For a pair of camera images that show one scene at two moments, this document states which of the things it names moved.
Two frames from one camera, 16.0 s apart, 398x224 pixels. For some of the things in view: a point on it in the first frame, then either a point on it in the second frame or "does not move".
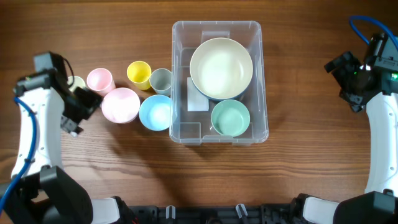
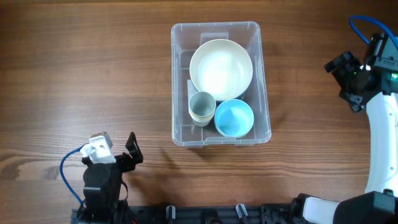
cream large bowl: x=221 y=67 does not move
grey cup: x=160 y=80 to x=202 y=104
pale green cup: x=75 y=81 to x=202 y=120
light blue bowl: x=155 y=112 to x=234 y=118
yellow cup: x=139 y=72 to x=202 y=119
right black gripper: x=347 y=82 does not move
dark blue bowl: x=232 y=99 to x=247 y=98
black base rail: x=214 y=214 does not move
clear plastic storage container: x=217 y=86 does not move
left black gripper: x=78 y=109 to x=125 y=160
